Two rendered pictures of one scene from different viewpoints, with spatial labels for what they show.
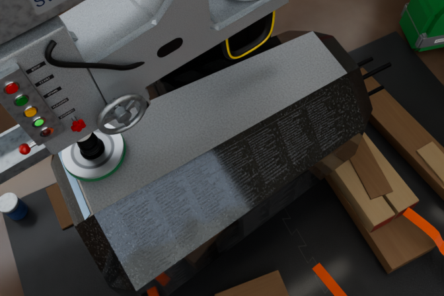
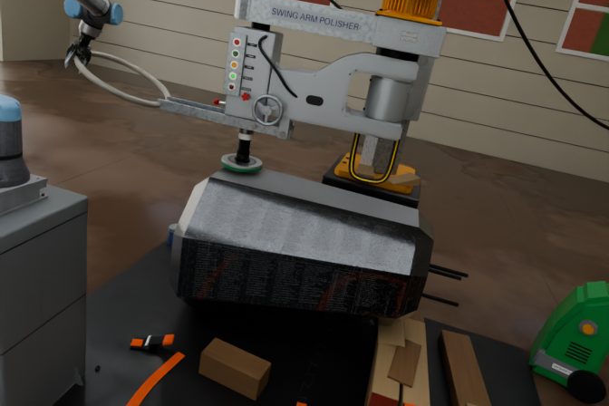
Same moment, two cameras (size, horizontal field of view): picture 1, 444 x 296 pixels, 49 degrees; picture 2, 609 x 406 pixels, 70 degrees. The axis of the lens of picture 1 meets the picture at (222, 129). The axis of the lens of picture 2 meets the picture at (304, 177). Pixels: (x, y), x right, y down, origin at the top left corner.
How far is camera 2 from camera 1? 1.51 m
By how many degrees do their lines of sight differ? 47
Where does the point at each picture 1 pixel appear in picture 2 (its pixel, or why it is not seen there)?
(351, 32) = (483, 326)
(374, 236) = not seen: outside the picture
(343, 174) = (382, 351)
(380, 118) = (454, 367)
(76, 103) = (254, 87)
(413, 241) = not seen: outside the picture
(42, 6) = (274, 14)
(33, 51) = (256, 34)
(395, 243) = not seen: outside the picture
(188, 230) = (242, 231)
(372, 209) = (381, 382)
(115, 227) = (211, 192)
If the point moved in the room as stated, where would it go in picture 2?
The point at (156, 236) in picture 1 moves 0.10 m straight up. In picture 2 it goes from (224, 217) to (227, 198)
